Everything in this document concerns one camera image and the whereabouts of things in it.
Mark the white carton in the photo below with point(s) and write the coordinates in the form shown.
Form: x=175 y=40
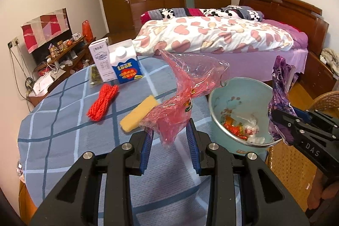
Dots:
x=102 y=64

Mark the person's right hand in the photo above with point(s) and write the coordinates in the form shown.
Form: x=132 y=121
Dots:
x=317 y=194

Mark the dark green packet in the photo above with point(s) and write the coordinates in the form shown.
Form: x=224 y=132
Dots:
x=94 y=79

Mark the cow print striped pillow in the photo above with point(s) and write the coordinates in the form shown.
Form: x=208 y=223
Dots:
x=238 y=13
x=169 y=14

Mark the yellow sponge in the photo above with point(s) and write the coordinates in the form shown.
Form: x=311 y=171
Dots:
x=137 y=114

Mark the blue milk carton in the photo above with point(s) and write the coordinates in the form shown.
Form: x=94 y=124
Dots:
x=127 y=72

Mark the red mesh net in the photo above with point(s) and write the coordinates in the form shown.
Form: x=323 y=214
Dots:
x=103 y=104

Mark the heart print duvet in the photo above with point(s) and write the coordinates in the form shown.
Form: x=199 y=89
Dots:
x=212 y=35

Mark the wooden television cabinet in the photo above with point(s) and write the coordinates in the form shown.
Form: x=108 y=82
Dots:
x=66 y=52

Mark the red white patchwork cloth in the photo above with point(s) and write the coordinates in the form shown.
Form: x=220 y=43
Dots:
x=45 y=28

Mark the red crinkled wrapper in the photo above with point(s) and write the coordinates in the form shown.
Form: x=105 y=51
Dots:
x=233 y=129

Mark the bed with purple sheet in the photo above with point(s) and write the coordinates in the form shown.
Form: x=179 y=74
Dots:
x=264 y=64

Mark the wicker chair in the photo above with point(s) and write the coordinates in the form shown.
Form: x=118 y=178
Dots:
x=288 y=167

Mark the white mug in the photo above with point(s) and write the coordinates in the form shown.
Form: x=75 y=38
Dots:
x=76 y=36

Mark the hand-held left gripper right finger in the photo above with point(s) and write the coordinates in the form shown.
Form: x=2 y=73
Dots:
x=191 y=146

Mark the light blue bucket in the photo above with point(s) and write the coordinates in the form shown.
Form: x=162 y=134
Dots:
x=246 y=91

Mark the pile of white papers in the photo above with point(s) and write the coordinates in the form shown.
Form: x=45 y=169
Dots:
x=45 y=81

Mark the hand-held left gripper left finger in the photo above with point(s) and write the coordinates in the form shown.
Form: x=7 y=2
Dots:
x=145 y=154

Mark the clear plastic bag red print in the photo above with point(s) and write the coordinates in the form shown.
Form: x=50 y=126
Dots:
x=250 y=128

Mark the purple snack wrapper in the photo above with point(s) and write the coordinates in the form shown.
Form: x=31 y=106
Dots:
x=279 y=93

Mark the black television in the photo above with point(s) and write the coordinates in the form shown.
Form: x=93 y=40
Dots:
x=42 y=52

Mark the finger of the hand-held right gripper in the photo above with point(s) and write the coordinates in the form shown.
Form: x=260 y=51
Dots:
x=317 y=118
x=284 y=120

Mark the beige cloth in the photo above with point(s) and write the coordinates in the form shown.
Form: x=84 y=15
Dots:
x=331 y=59

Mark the wooden headboard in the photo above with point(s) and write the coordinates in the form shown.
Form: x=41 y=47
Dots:
x=286 y=11

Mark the wooden nightstand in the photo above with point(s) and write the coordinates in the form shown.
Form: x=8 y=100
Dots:
x=315 y=75

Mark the wooden door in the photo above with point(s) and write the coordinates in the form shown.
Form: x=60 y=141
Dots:
x=115 y=3

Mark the red translucent plastic bag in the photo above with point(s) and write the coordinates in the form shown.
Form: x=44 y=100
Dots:
x=185 y=88

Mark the wall socket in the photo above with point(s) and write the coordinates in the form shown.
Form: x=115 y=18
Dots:
x=13 y=42

